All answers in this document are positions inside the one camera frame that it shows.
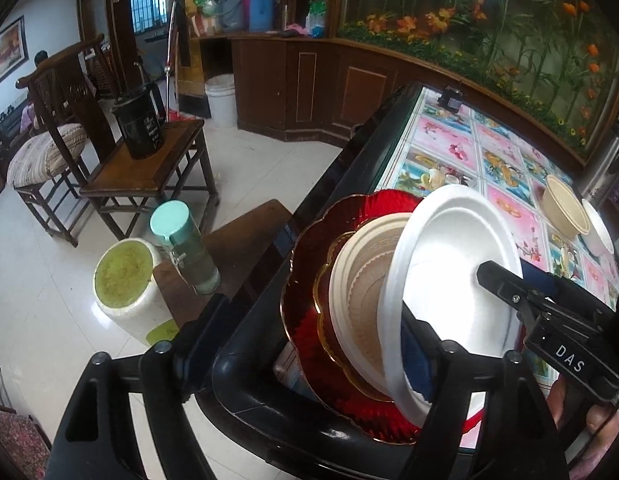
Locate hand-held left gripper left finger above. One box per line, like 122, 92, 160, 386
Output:
48, 294, 230, 480

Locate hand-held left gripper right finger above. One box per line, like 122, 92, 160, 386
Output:
399, 309, 561, 480

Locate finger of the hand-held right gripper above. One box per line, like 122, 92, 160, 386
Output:
519, 259, 616, 322
476, 260, 556, 322

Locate white foam bowl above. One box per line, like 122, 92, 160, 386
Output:
377, 183, 525, 427
581, 198, 615, 257

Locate beige plastic bowl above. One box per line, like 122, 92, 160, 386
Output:
541, 175, 591, 240
328, 212, 416, 397

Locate small red scalloped plate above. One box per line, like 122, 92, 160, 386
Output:
313, 230, 396, 404

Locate large red scalloped plate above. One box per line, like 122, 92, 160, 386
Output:
280, 190, 485, 446

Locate person's right hand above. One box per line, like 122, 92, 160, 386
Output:
546, 374, 619, 467

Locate bottle with mint lid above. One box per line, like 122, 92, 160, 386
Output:
148, 200, 221, 295

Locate white jar with green top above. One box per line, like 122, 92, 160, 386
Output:
92, 237, 181, 347

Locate wooden stool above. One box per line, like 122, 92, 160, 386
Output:
152, 198, 293, 332

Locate stainless steel thermos jug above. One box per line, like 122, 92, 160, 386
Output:
582, 122, 619, 204

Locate small black device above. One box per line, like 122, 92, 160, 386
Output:
437, 86, 465, 114

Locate wooden side table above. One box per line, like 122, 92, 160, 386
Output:
79, 119, 221, 242

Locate black dining table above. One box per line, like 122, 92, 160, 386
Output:
212, 80, 619, 480

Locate black kettle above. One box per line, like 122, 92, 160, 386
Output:
111, 82, 168, 160

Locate wooden chair with striped cushion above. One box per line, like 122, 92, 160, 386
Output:
6, 34, 116, 247

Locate white plastic bucket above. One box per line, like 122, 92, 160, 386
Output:
204, 74, 238, 129

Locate glass tank with artificial flowers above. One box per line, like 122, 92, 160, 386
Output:
334, 0, 619, 162

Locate brown wooden cabinet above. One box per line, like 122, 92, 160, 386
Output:
189, 29, 586, 171

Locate green plastic bottle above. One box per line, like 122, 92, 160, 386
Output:
306, 0, 328, 39

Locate grey blue kettle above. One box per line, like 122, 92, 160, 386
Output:
218, 0, 245, 29

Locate barred window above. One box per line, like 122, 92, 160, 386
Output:
128, 0, 168, 37

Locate blue thermos flask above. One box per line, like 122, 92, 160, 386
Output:
248, 0, 276, 31

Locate framed wall picture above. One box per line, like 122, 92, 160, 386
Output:
0, 15, 29, 94

